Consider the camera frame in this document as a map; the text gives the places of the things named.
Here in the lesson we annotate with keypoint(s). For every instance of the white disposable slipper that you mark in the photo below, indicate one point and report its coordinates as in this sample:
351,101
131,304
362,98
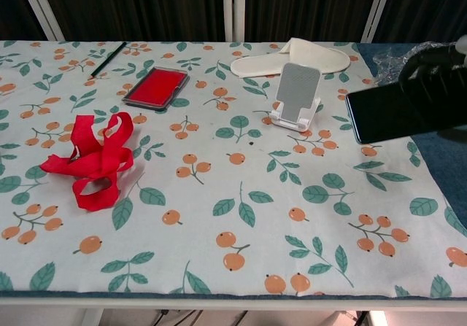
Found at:
262,65

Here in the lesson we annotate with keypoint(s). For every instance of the dark green pencil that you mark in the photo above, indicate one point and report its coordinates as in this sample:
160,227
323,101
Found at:
108,59

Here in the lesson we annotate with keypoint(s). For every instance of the crumpled clear plastic bag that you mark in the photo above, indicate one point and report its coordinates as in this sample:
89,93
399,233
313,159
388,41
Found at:
390,65

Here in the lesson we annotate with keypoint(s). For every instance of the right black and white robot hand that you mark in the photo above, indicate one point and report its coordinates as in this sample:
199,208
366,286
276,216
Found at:
434,85

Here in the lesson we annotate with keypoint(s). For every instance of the black smartphone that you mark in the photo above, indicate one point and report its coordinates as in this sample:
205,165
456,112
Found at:
372,114

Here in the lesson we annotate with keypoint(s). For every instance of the red card case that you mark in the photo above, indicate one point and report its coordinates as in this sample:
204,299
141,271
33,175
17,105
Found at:
155,89

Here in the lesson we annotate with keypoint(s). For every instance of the white frame post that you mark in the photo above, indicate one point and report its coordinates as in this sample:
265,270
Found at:
40,7
379,7
233,8

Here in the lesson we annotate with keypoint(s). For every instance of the blue felt table cover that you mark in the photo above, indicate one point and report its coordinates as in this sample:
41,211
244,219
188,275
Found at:
445,165

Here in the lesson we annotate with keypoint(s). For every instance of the white phone stand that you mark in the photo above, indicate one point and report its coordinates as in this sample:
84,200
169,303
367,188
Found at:
297,85

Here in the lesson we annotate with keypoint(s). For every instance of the floral fruit print tablecloth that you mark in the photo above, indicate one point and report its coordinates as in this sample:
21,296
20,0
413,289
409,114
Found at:
219,194

